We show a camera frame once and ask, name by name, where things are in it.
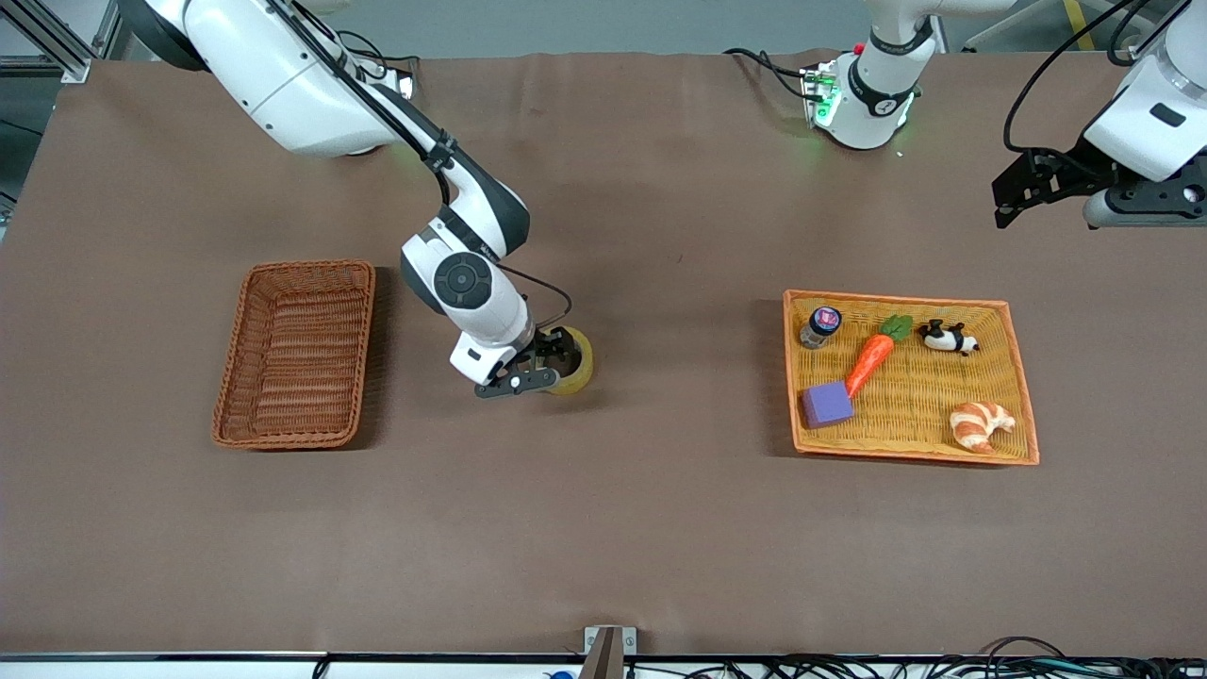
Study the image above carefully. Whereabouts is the orange woven flat tray basket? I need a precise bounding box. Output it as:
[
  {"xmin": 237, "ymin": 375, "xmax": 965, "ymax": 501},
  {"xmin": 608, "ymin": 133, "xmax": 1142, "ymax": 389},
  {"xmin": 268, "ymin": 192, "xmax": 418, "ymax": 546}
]
[{"xmin": 783, "ymin": 289, "xmax": 1041, "ymax": 467}]

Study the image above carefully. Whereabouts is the brown woven rectangular basket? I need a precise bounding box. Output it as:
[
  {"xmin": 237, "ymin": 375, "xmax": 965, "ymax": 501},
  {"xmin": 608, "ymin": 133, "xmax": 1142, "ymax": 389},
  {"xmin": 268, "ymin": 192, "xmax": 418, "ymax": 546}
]
[{"xmin": 210, "ymin": 260, "xmax": 377, "ymax": 451}]

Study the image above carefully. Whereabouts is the black cable at arm base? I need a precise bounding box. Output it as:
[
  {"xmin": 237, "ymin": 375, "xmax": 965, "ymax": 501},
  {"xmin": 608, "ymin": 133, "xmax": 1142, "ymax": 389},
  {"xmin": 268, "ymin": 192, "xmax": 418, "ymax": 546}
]
[{"xmin": 724, "ymin": 47, "xmax": 823, "ymax": 101}]

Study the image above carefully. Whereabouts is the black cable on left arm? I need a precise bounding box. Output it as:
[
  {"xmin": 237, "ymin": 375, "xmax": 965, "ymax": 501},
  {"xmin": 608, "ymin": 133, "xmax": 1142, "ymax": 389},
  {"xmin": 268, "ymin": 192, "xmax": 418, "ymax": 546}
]
[{"xmin": 1002, "ymin": 0, "xmax": 1191, "ymax": 157}]

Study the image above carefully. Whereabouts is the purple foam cube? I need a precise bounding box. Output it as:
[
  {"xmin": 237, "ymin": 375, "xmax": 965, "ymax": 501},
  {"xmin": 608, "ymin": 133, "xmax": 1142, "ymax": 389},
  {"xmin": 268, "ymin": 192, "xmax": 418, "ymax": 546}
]
[{"xmin": 801, "ymin": 381, "xmax": 855, "ymax": 430}]

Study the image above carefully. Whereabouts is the grey metal bracket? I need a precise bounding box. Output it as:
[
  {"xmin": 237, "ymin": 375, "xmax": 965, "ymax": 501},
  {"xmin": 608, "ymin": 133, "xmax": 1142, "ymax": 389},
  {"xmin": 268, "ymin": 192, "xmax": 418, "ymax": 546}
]
[{"xmin": 583, "ymin": 625, "xmax": 637, "ymax": 679}]

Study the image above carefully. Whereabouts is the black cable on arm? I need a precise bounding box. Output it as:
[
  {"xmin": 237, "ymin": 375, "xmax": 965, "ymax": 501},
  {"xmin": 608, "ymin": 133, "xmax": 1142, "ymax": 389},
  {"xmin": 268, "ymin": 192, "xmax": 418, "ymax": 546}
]
[
  {"xmin": 278, "ymin": 0, "xmax": 574, "ymax": 331},
  {"xmin": 1002, "ymin": 0, "xmax": 1191, "ymax": 157}
]

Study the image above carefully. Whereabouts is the aluminium frame profile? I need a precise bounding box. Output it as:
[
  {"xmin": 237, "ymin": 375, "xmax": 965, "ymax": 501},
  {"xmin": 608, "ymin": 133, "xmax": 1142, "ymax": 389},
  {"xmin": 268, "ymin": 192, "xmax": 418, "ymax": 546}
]
[{"xmin": 0, "ymin": 0, "xmax": 124, "ymax": 84}]

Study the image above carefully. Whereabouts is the small jar purple lid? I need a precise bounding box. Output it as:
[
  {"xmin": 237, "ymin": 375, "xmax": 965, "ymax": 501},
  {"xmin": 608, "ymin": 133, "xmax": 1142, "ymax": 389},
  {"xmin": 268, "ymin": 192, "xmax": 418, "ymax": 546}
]
[{"xmin": 800, "ymin": 306, "xmax": 843, "ymax": 350}]

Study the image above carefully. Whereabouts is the orange toy carrot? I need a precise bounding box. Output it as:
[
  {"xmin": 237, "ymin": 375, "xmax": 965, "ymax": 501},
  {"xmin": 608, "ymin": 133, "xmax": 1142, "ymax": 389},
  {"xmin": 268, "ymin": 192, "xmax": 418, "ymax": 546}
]
[{"xmin": 844, "ymin": 314, "xmax": 914, "ymax": 398}]

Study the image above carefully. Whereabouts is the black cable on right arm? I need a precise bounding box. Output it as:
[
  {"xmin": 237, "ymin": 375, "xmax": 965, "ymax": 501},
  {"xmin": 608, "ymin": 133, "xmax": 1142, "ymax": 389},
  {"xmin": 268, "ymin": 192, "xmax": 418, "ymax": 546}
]
[{"xmin": 278, "ymin": 0, "xmax": 574, "ymax": 331}]

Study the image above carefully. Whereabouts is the black cable bundle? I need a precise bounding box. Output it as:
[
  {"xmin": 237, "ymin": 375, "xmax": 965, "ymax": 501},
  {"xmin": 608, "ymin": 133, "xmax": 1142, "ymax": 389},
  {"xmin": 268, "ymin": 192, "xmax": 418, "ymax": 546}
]
[{"xmin": 627, "ymin": 638, "xmax": 1207, "ymax": 679}]

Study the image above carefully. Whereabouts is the toy croissant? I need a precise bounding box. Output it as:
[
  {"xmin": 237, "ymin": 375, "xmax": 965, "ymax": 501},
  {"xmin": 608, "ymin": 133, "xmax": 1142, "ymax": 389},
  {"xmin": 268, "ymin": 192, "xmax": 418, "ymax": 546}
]
[{"xmin": 949, "ymin": 401, "xmax": 1017, "ymax": 455}]

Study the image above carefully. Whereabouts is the yellow tape roll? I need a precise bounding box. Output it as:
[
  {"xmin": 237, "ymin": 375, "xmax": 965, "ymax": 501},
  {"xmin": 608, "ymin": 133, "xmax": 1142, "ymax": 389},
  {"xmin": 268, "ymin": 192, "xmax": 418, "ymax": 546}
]
[{"xmin": 537, "ymin": 326, "xmax": 596, "ymax": 396}]

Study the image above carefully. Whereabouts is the brown table mat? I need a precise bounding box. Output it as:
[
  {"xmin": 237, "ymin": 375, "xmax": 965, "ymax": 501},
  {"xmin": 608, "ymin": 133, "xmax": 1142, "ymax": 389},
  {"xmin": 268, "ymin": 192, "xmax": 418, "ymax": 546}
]
[{"xmin": 0, "ymin": 49, "xmax": 1207, "ymax": 658}]

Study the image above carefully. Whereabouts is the black white panda toy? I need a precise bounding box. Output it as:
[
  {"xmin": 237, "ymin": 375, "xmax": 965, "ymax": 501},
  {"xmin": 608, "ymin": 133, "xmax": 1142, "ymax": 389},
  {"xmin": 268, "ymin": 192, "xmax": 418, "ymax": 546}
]
[{"xmin": 918, "ymin": 319, "xmax": 981, "ymax": 356}]

